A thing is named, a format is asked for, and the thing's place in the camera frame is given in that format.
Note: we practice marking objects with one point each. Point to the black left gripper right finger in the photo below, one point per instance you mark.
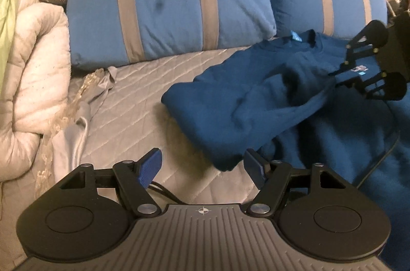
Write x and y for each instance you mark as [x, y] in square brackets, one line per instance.
[316, 211]

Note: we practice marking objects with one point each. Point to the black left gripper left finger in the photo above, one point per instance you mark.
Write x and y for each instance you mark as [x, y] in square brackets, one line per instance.
[90, 210]

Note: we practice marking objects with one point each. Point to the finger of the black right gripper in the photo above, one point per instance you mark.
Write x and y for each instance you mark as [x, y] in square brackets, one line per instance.
[365, 44]
[386, 86]

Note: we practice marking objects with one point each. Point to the dark blue sweatshirt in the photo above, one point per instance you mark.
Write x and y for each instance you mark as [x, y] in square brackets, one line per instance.
[278, 98]

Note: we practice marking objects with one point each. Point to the grey quilted bedspread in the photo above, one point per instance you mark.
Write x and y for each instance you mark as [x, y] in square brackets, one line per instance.
[132, 120]

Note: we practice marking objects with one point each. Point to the white and green duvet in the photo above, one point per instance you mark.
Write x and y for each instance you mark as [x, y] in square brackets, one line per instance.
[35, 74]

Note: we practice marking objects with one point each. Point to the left blue striped pillow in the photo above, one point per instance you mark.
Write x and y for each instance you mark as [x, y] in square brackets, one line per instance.
[105, 33]

